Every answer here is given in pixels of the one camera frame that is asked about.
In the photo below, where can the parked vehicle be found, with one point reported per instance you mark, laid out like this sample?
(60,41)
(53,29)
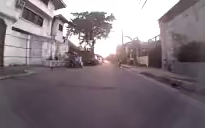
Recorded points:
(90,59)

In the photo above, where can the person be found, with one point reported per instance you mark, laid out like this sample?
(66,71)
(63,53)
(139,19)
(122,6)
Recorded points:
(119,63)

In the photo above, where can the pole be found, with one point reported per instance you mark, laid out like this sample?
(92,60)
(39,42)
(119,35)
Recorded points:
(122,38)

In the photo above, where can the grey asphalt road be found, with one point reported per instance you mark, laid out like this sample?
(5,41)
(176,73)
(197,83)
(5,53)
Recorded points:
(96,100)

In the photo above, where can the large leafy tree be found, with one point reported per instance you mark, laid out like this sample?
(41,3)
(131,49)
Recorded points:
(90,26)

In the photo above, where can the low buildings with fence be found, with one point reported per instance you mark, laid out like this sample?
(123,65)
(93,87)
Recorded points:
(140,51)

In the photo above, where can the raised concrete pavement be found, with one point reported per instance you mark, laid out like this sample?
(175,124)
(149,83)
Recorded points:
(163,75)

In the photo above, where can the white building with gate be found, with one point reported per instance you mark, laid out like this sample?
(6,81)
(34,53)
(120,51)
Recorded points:
(26,33)

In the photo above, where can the weathered grey building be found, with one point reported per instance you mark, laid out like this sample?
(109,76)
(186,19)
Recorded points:
(190,36)

